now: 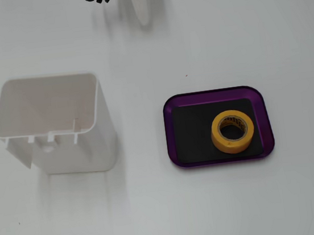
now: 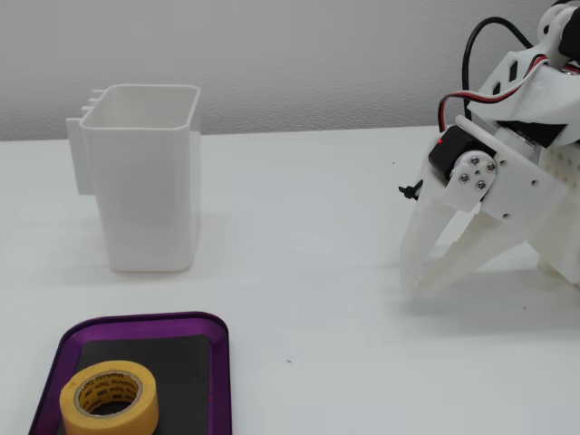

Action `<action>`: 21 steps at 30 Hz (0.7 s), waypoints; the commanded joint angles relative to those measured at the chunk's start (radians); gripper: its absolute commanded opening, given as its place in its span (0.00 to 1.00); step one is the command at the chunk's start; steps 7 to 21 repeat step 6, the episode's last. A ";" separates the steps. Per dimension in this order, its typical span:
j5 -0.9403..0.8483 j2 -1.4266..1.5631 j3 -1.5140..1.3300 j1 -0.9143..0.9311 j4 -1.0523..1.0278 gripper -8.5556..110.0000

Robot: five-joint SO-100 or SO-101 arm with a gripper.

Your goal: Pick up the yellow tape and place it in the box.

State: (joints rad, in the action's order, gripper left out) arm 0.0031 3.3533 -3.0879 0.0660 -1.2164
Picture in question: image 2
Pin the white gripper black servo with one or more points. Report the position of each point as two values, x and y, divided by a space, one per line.
517 183

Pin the yellow masking tape roll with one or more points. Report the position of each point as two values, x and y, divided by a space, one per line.
113 419

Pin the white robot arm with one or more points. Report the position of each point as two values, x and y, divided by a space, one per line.
544 99

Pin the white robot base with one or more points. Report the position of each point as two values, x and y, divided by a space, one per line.
566 226

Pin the white plastic box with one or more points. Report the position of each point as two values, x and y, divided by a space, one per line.
136 190

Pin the black tray mat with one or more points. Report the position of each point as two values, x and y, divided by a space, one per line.
181 362

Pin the purple metal tray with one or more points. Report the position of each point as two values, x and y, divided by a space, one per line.
45 399

